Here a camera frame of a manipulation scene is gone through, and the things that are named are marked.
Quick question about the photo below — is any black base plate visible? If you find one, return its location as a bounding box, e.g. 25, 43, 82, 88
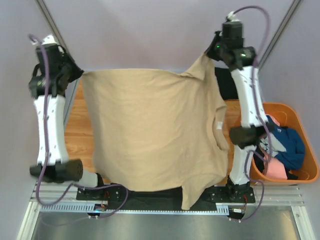
76, 184, 127, 202
200, 186, 256, 204

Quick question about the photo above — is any aluminium frame rail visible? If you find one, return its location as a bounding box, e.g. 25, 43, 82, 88
39, 183, 305, 206

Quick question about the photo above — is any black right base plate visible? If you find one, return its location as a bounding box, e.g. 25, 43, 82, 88
200, 186, 256, 204

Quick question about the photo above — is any pink garment in basket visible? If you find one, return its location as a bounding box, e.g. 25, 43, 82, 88
261, 114, 288, 180

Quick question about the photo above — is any right aluminium corner post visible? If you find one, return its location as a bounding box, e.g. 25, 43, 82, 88
259, 0, 303, 69

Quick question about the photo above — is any blue garment in basket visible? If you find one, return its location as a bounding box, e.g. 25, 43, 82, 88
270, 123, 306, 170

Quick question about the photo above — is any folded black t shirt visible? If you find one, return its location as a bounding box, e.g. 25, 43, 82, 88
214, 67, 239, 100

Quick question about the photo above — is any black garment in basket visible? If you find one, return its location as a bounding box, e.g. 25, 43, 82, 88
253, 147, 298, 180

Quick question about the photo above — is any beige t shirt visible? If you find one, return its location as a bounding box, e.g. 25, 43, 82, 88
82, 55, 229, 210

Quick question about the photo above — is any aluminium corner post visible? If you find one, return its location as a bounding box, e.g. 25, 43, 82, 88
35, 0, 68, 55
259, 0, 303, 69

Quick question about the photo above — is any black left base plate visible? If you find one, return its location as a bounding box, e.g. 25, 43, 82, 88
76, 184, 127, 202

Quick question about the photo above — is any orange plastic laundry basket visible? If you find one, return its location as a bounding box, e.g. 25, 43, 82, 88
249, 102, 320, 186

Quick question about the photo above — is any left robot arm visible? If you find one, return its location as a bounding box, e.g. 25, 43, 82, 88
28, 34, 106, 201

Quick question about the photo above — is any left aluminium corner post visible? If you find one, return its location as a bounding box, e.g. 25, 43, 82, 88
35, 0, 68, 55

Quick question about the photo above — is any white slotted cable duct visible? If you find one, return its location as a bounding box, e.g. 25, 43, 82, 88
40, 202, 229, 216

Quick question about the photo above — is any grey printed garment in basket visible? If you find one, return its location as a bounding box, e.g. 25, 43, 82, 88
258, 133, 287, 157

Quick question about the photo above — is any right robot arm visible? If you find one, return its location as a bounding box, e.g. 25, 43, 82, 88
205, 20, 272, 202

